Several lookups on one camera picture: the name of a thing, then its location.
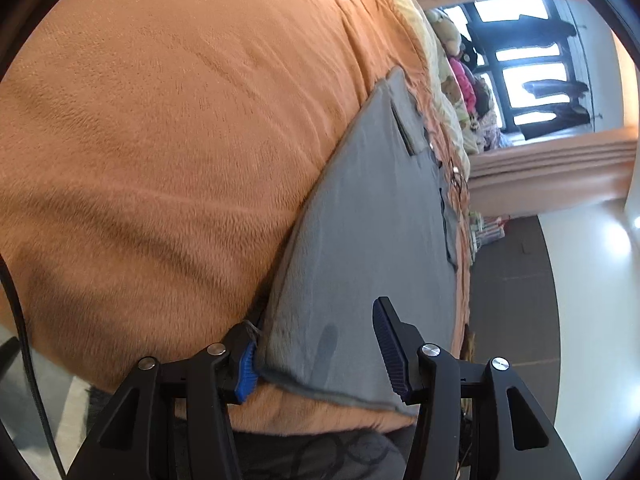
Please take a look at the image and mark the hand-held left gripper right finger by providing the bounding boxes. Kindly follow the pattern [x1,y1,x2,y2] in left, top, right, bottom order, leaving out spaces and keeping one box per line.
[372,296,584,480]

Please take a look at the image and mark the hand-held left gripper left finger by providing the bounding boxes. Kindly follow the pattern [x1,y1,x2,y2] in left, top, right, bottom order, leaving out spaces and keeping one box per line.
[65,324,261,480]

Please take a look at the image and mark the grey t-shirt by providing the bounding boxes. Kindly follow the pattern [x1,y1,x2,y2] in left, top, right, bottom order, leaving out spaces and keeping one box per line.
[255,66,473,417]

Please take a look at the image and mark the person's patterned grey pants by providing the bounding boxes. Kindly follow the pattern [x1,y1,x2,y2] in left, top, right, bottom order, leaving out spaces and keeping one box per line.
[232,427,421,480]

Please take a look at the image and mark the striped paper bag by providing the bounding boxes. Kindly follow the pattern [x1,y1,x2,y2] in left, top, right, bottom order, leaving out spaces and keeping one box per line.
[477,214,507,243]

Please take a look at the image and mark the orange blanket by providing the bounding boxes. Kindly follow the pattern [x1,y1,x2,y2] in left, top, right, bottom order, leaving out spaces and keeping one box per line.
[0,0,475,433]

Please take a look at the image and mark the pink cloth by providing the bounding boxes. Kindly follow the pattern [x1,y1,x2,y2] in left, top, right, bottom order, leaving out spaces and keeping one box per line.
[447,55,478,111]

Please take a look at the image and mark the dark hanging trousers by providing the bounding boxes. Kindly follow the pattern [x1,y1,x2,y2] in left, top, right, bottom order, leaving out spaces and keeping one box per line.
[522,77,591,99]

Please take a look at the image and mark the black framed window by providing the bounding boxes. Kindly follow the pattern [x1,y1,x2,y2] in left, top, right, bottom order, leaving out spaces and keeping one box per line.
[440,0,601,148]

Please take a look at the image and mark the cream duvet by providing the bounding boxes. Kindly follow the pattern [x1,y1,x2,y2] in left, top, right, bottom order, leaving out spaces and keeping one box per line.
[390,0,471,171]

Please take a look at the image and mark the black hanging coat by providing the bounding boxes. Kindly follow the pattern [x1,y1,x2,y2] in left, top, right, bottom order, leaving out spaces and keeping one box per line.
[520,10,577,37]

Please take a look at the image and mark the thick black cable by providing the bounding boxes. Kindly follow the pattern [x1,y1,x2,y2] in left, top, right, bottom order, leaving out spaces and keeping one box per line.
[0,255,67,480]

